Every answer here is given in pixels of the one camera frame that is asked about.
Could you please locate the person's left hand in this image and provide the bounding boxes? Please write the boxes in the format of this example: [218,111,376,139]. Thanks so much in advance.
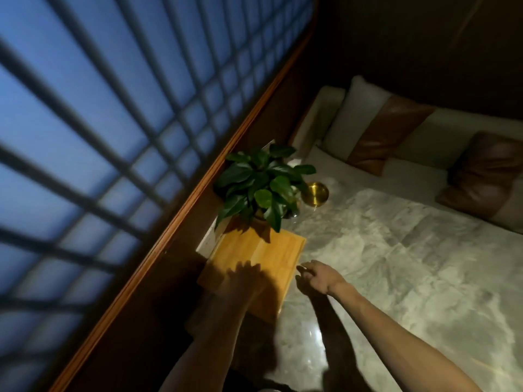
[220,261,273,311]

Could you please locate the person's right hand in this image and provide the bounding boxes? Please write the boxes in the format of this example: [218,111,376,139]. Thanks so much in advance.
[296,260,349,298]

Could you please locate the person's left forearm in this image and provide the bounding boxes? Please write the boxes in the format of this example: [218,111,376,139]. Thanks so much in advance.
[159,305,255,392]

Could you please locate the person's right forearm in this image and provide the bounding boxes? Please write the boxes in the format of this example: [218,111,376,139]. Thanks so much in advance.
[332,281,485,392]

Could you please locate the wooden cutting board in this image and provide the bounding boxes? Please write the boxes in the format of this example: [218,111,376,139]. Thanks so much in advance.
[197,228,307,325]

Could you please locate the gold metal bowl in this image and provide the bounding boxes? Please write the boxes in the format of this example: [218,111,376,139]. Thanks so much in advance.
[301,182,330,208]

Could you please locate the green potted plant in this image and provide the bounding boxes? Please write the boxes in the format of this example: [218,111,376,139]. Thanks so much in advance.
[214,143,317,234]

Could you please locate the wooden window sill trim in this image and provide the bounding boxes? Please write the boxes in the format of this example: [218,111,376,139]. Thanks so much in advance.
[48,20,320,392]

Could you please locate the white bench sofa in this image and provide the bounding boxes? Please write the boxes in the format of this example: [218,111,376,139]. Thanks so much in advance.
[288,85,523,235]

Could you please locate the white and brown cushion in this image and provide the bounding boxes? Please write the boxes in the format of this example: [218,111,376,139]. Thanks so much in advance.
[323,75,436,177]

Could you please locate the dark brown cushion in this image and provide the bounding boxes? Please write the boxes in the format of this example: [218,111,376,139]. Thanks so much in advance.
[435,131,523,219]

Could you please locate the lattice frosted window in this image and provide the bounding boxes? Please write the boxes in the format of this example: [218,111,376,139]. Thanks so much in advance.
[0,0,318,392]

